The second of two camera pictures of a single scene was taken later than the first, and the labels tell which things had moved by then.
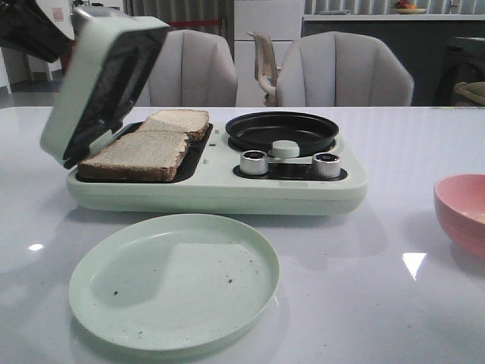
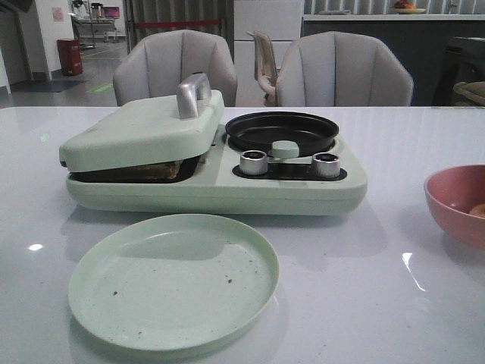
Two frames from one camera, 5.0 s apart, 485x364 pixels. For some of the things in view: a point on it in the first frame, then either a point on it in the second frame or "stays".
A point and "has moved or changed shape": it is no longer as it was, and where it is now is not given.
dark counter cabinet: x=420 y=40 stays
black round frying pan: x=312 y=133 stays
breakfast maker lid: x=108 y=56 → x=148 y=130
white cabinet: x=282 y=20 stays
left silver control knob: x=254 y=162 stays
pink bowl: x=460 y=205 has moved or changed shape
